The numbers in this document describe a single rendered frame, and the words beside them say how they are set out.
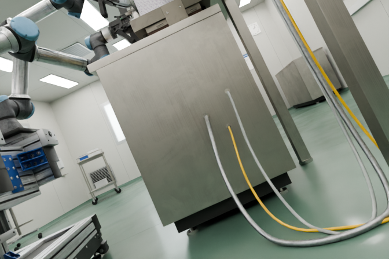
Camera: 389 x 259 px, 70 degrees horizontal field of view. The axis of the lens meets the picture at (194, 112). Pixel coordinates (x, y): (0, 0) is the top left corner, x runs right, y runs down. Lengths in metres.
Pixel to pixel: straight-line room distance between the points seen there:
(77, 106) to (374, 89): 7.47
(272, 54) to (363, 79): 6.66
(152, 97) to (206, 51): 0.32
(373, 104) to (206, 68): 0.69
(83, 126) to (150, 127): 6.60
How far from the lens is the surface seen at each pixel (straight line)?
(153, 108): 1.25
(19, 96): 1.91
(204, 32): 1.29
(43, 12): 1.76
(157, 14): 1.41
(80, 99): 7.88
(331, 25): 0.81
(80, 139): 7.84
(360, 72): 0.81
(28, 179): 1.63
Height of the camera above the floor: 0.40
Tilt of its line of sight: 4 degrees up
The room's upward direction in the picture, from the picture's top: 25 degrees counter-clockwise
